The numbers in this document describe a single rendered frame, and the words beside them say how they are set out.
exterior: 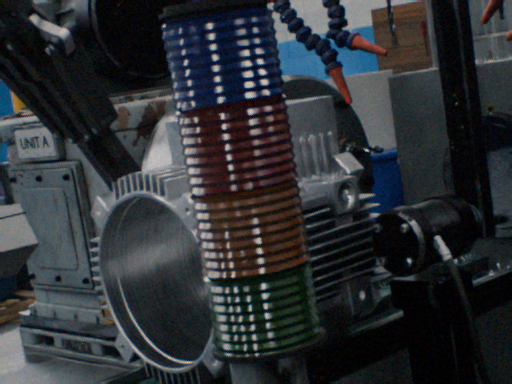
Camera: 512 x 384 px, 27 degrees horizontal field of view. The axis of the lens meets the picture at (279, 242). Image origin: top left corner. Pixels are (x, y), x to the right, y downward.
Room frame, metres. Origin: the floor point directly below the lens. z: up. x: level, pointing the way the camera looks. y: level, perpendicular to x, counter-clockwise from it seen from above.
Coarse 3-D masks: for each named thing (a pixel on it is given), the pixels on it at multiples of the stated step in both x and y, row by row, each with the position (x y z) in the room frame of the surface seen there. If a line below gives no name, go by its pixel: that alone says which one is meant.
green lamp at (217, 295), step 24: (216, 288) 0.55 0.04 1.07; (240, 288) 0.54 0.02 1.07; (264, 288) 0.54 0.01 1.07; (288, 288) 0.54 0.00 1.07; (312, 288) 0.56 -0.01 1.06; (216, 312) 0.55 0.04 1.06; (240, 312) 0.54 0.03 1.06; (264, 312) 0.54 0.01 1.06; (288, 312) 0.54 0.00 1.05; (312, 312) 0.55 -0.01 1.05; (216, 336) 0.55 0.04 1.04; (240, 336) 0.54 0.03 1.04; (264, 336) 0.54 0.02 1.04; (288, 336) 0.54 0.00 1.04; (312, 336) 0.55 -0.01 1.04
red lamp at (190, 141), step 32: (192, 128) 0.55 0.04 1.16; (224, 128) 0.54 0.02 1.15; (256, 128) 0.54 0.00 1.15; (288, 128) 0.56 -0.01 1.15; (192, 160) 0.55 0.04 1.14; (224, 160) 0.54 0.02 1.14; (256, 160) 0.54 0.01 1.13; (288, 160) 0.55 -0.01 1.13; (192, 192) 0.55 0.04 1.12; (224, 192) 0.54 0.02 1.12
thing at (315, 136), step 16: (288, 112) 0.94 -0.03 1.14; (304, 112) 0.95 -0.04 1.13; (320, 112) 0.97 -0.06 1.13; (176, 128) 0.96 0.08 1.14; (304, 128) 0.95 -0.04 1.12; (320, 128) 0.96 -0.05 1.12; (336, 128) 0.98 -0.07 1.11; (176, 144) 0.96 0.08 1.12; (304, 144) 0.94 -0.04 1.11; (320, 144) 0.96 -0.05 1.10; (336, 144) 0.98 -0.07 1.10; (176, 160) 0.96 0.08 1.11; (304, 160) 0.94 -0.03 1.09; (320, 160) 0.96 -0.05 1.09; (304, 176) 0.94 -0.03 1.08; (320, 176) 0.95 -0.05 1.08
